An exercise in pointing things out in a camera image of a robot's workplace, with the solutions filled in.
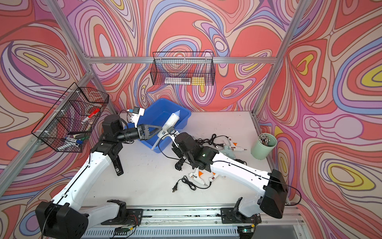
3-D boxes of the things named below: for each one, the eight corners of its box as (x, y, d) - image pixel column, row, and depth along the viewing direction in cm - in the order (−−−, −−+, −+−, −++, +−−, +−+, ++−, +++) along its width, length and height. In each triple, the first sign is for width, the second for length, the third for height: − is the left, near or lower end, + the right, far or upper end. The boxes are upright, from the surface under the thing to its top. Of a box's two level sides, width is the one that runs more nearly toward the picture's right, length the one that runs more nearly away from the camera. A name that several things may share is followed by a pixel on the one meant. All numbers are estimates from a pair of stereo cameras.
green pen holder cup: (251, 159, 95) (261, 144, 81) (248, 148, 101) (257, 132, 87) (270, 159, 95) (283, 144, 81) (265, 148, 101) (277, 132, 87)
